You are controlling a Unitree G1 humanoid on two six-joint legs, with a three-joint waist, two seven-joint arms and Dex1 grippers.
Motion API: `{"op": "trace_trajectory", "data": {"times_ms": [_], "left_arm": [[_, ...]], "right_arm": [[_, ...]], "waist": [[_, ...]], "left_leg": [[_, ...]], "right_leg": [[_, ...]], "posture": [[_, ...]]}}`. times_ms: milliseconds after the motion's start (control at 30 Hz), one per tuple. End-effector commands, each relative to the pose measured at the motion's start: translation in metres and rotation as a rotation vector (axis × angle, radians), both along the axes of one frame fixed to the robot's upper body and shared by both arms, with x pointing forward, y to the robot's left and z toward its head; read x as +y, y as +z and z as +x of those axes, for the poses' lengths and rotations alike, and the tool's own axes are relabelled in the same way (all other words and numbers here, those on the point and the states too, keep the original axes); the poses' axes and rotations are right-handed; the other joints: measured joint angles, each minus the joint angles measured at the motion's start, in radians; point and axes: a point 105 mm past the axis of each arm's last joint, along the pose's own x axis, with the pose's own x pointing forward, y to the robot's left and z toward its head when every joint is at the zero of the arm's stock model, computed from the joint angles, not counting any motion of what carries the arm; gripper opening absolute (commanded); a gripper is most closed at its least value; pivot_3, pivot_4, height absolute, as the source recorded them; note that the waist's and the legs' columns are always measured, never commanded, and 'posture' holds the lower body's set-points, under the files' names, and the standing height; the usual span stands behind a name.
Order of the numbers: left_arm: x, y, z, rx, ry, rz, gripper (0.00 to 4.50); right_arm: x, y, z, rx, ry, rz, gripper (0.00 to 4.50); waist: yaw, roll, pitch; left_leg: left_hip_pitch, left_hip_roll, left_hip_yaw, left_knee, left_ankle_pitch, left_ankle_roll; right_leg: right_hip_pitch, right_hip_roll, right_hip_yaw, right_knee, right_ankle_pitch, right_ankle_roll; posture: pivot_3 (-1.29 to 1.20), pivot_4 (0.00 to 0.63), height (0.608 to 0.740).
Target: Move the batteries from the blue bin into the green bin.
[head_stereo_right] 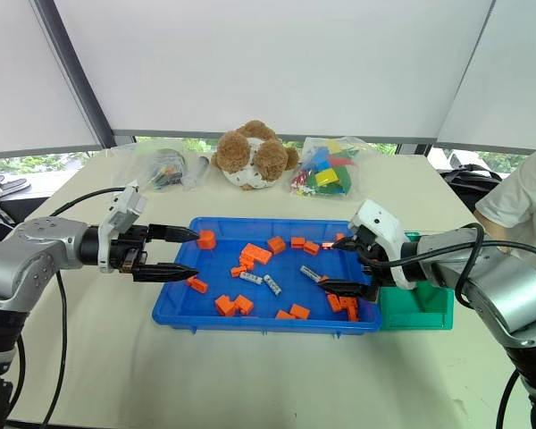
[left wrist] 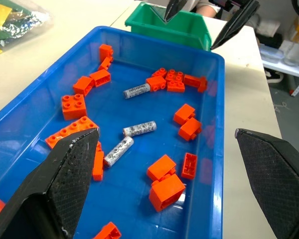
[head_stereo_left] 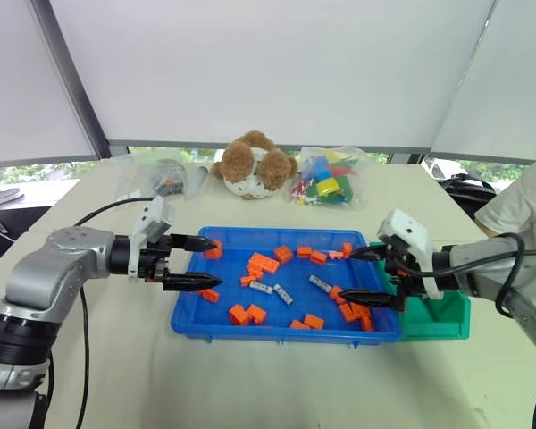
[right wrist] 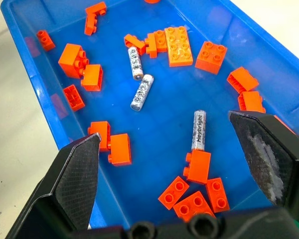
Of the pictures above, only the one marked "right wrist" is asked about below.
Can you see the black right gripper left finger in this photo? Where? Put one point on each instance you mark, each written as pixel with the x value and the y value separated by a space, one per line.
pixel 74 179

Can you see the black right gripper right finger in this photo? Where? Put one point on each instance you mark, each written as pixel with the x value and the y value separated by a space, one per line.
pixel 271 149

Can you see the silver Heybright battery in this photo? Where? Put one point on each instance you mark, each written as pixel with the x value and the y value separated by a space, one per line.
pixel 198 130

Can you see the blue plastic bin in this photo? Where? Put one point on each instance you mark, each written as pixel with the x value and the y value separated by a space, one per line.
pixel 169 124

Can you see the orange 2x2 plastic building brick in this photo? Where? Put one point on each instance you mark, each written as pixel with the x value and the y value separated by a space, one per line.
pixel 210 58

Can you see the silver battery with circle print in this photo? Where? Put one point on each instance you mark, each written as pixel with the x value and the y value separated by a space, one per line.
pixel 135 63
pixel 142 92

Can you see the light orange 2x4 brick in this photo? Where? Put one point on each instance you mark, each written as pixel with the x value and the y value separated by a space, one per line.
pixel 178 47

